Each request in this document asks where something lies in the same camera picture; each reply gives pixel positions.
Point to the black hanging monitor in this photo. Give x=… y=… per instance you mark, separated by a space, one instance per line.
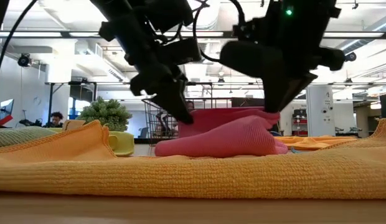
x=82 y=92

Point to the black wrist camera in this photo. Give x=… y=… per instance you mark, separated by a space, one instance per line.
x=180 y=51
x=252 y=29

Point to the pink microfiber towel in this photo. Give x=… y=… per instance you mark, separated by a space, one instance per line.
x=227 y=140

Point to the red tool cart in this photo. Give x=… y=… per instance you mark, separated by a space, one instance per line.
x=299 y=123

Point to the black background rig frame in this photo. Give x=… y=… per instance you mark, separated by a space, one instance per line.
x=50 y=102

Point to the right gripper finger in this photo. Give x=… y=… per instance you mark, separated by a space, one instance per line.
x=297 y=85
x=274 y=93

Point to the yellow microfiber towel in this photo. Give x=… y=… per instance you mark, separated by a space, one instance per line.
x=123 y=143

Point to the orange microfiber towel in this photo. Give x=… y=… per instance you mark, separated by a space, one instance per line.
x=193 y=174
x=311 y=142

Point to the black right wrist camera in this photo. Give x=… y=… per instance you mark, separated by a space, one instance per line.
x=252 y=29

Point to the white column with devices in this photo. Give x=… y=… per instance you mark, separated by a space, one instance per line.
x=314 y=124

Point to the light green microfiber towel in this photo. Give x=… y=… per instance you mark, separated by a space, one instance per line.
x=18 y=135

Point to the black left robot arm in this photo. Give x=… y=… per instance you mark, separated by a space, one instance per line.
x=168 y=12

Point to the green artificial plant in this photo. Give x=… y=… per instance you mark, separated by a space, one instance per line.
x=106 y=113

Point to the black pendant lamp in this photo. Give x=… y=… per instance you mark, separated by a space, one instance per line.
x=221 y=81

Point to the computer monitor with red shape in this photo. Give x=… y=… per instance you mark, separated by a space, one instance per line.
x=4 y=109

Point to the beige cabinet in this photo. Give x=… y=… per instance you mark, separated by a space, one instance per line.
x=365 y=121

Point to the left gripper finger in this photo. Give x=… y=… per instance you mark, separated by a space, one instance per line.
x=168 y=102
x=182 y=99

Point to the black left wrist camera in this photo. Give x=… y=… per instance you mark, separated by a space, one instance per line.
x=180 y=51

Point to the person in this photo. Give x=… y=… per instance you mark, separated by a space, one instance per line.
x=56 y=119

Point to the black background case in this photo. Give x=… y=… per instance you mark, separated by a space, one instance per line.
x=247 y=102

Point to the black ceiling camera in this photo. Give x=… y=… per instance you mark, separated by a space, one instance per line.
x=24 y=60
x=351 y=56

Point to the teal microfiber towel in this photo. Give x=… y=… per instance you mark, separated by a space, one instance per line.
x=293 y=150

